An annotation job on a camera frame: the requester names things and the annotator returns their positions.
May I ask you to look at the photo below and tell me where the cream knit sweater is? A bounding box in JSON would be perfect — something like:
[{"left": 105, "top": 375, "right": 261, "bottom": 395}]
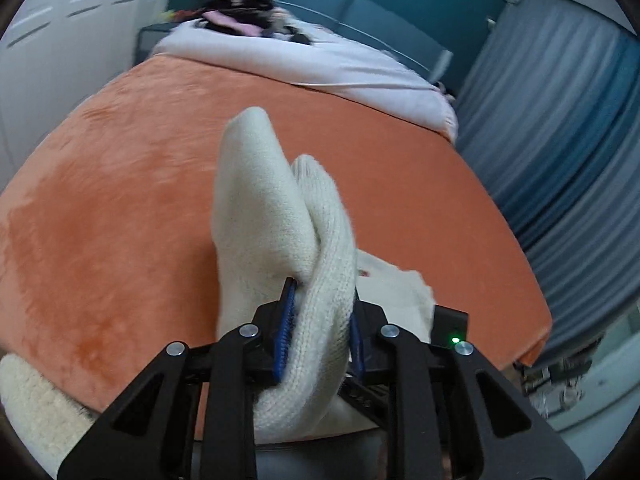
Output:
[{"left": 210, "top": 107, "right": 435, "bottom": 443}]

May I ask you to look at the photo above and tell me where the dark clothes pile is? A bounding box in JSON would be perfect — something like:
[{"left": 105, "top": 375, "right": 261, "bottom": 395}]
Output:
[{"left": 195, "top": 0, "right": 314, "bottom": 46}]

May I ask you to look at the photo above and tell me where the cream fluffy rug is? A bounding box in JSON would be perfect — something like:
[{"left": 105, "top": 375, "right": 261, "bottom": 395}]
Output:
[{"left": 1, "top": 354, "right": 96, "bottom": 479}]

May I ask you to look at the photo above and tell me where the orange plush blanket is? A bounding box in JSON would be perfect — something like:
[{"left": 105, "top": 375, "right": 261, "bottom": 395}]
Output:
[{"left": 1, "top": 55, "right": 552, "bottom": 414}]

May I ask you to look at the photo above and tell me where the blue grey curtain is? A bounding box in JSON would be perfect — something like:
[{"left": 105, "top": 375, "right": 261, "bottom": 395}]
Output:
[{"left": 456, "top": 0, "right": 639, "bottom": 362}]

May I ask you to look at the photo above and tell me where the white bed duvet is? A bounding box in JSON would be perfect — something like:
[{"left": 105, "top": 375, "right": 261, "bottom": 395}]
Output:
[{"left": 152, "top": 21, "right": 458, "bottom": 143}]

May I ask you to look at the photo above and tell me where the teal upholstered headboard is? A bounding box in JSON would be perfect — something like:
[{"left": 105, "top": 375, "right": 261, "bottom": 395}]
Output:
[{"left": 209, "top": 0, "right": 507, "bottom": 97}]

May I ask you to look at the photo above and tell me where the dark bedside table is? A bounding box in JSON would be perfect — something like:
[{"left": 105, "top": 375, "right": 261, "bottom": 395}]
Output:
[{"left": 134, "top": 23, "right": 176, "bottom": 65}]

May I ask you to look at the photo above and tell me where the white wardrobe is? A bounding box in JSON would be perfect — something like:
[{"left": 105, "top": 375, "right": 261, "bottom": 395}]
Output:
[{"left": 1, "top": 0, "right": 168, "bottom": 183}]

